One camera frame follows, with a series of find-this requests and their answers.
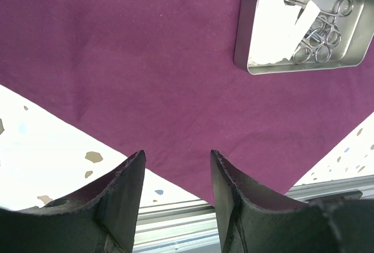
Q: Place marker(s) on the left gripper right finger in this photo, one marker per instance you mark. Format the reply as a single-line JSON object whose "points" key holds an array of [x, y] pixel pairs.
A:
{"points": [[254, 218]]}

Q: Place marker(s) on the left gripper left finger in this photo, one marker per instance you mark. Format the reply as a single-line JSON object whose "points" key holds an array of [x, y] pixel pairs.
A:
{"points": [[99, 217]]}

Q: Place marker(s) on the purple cloth mat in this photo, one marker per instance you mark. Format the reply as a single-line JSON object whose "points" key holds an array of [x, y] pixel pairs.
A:
{"points": [[158, 76]]}

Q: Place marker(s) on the steel scissors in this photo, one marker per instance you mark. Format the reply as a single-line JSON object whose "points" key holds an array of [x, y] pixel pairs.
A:
{"points": [[312, 46], [334, 35]]}

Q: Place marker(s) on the white gauze pad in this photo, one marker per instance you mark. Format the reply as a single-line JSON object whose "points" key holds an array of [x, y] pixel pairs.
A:
{"points": [[273, 25]]}

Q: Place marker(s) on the white strip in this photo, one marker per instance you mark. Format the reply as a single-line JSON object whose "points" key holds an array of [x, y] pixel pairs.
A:
{"points": [[300, 28]]}

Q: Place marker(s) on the metal tray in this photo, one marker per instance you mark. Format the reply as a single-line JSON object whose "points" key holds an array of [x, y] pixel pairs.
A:
{"points": [[356, 31]]}

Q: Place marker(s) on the steel forceps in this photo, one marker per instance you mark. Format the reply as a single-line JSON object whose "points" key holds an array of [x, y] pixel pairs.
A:
{"points": [[342, 8]]}

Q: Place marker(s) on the aluminium rail frame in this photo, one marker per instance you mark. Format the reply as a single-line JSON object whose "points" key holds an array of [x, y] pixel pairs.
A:
{"points": [[170, 219]]}

